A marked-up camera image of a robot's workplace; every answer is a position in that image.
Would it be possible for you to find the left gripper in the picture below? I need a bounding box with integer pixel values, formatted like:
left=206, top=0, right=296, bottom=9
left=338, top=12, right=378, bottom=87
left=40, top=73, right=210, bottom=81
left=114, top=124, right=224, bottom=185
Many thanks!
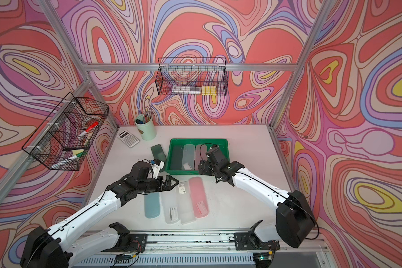
left=136, top=174, right=179, bottom=194

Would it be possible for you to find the clear frosted pencil case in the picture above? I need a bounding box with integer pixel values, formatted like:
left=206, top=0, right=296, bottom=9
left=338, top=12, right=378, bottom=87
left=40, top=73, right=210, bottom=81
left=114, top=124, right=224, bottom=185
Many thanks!
left=182, top=144, right=195, bottom=170

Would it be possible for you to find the dark green pencil case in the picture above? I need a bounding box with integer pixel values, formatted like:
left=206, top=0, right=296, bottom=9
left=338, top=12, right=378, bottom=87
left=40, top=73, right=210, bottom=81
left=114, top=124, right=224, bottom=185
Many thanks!
left=170, top=145, right=184, bottom=170

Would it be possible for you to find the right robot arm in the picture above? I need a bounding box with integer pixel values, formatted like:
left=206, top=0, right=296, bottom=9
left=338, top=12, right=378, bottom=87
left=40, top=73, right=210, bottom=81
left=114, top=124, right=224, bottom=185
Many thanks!
left=198, top=145, right=318, bottom=249

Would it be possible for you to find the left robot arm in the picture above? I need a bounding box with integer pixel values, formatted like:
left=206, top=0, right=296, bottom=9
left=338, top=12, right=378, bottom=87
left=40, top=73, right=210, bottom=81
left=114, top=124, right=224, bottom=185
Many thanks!
left=20, top=159, right=179, bottom=268

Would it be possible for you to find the clear rounded pencil case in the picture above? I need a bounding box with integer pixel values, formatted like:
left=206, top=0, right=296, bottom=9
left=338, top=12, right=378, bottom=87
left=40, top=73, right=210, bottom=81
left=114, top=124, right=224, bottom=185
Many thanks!
left=160, top=189, right=180, bottom=224

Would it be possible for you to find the teal pencil case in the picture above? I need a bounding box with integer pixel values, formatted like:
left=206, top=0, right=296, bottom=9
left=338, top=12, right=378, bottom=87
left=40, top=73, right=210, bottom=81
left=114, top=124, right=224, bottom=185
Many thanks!
left=144, top=193, right=161, bottom=219

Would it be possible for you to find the green plastic storage tray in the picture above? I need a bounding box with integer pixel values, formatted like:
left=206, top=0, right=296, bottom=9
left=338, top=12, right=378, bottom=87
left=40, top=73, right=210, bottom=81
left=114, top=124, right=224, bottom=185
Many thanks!
left=165, top=138, right=230, bottom=176

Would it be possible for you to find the pink pencil case with label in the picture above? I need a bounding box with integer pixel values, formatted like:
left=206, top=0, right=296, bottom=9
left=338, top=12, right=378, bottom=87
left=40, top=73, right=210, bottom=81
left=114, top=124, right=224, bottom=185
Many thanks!
left=189, top=177, right=209, bottom=218

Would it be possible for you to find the clear rectangular barcode pencil case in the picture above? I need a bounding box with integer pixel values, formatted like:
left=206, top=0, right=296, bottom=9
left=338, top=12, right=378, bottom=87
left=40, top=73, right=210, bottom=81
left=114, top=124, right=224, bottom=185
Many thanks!
left=176, top=182, right=195, bottom=224

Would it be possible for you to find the dark green case by tray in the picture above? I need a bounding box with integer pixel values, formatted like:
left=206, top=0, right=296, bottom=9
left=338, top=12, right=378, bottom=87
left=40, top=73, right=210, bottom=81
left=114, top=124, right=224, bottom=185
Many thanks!
left=151, top=144, right=167, bottom=172

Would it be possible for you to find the yellow box in back basket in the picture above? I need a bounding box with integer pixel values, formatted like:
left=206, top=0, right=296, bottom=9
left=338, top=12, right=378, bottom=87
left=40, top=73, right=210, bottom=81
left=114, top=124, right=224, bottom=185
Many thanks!
left=201, top=86, right=217, bottom=96

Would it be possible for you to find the light green pen cup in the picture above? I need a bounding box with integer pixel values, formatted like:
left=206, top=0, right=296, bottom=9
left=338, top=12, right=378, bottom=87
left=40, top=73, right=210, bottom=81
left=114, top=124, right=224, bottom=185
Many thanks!
left=135, top=112, right=156, bottom=141

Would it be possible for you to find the white calculator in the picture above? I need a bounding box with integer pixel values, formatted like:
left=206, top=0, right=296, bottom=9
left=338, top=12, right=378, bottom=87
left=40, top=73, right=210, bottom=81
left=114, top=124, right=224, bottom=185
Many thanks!
left=117, top=130, right=140, bottom=148

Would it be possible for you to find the red marker in basket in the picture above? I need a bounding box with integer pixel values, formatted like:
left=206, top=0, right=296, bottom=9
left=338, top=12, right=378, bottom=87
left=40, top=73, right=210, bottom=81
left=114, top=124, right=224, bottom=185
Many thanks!
left=78, top=121, right=99, bottom=138

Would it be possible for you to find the green white marker in basket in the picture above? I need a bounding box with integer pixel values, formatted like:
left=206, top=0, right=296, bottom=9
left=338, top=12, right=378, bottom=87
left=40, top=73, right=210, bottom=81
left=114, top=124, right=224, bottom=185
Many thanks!
left=51, top=151, right=84, bottom=169

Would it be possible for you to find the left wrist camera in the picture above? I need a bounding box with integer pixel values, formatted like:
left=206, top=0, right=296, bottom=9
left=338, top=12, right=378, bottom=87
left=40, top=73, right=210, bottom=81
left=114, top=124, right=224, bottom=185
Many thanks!
left=150, top=159, right=165, bottom=179

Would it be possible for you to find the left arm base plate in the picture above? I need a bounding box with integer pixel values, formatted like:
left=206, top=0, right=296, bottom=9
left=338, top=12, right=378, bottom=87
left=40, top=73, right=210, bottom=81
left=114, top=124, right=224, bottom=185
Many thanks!
left=120, top=233, right=147, bottom=253

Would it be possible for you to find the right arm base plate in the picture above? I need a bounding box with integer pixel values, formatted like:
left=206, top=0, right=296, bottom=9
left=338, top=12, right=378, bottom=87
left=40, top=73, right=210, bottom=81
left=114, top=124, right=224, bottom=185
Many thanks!
left=229, top=232, right=280, bottom=252

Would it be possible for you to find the black wire basket back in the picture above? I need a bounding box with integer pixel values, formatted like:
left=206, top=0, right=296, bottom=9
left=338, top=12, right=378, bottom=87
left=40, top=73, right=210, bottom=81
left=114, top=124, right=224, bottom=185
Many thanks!
left=155, top=57, right=229, bottom=96

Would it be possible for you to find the black wire basket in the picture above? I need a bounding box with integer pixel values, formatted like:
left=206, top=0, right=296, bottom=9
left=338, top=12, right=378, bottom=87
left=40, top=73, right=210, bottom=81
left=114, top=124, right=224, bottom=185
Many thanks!
left=155, top=57, right=229, bottom=96
left=22, top=93, right=109, bottom=171

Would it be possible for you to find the black wire basket left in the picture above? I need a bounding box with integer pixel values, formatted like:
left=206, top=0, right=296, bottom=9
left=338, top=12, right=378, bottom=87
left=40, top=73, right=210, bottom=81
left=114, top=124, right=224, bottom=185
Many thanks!
left=22, top=93, right=109, bottom=171

